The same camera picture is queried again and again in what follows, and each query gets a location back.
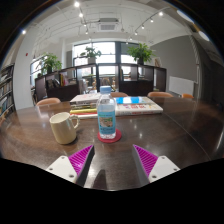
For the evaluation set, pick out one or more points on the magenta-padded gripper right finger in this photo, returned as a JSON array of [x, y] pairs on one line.
[[163, 166]]

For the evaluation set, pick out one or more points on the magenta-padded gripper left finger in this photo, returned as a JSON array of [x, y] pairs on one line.
[[61, 166]]

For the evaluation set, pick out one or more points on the clear plastic water bottle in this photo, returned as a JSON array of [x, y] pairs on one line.
[[106, 123]]

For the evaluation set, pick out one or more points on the cream ceramic mug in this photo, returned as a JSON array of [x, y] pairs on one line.
[[63, 130]]

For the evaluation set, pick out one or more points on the flat round red coaster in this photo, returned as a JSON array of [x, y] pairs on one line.
[[118, 136]]

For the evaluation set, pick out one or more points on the large white red-print book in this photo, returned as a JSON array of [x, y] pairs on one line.
[[143, 109]]

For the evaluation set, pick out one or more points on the dark green book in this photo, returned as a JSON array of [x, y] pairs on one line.
[[83, 106]]

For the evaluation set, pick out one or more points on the orange chairs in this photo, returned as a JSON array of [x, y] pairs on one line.
[[48, 101]]

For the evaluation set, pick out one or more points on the white thick book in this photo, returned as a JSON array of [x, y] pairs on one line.
[[83, 98]]

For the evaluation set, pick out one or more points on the blue-covered book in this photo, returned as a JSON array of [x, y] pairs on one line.
[[131, 100]]

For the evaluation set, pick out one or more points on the low dark shelf unit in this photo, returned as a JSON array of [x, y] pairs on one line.
[[63, 91]]

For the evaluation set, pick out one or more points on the tall dark bookshelf unit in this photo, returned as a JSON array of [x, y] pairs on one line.
[[6, 93]]

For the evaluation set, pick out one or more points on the potted plant in dark pot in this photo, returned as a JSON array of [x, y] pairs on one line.
[[140, 52], [50, 62]]

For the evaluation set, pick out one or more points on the potted plant in white pot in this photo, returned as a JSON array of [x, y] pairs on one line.
[[90, 53]]

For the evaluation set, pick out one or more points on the round white ceiling panels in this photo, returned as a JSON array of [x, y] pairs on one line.
[[204, 36]]

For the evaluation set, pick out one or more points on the ceiling air conditioner unit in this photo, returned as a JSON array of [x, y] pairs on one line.
[[108, 26]]

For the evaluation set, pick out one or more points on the ceiling track spotlights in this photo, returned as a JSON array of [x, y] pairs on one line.
[[77, 4]]

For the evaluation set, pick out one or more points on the white wall radiator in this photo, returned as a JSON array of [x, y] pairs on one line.
[[181, 85]]

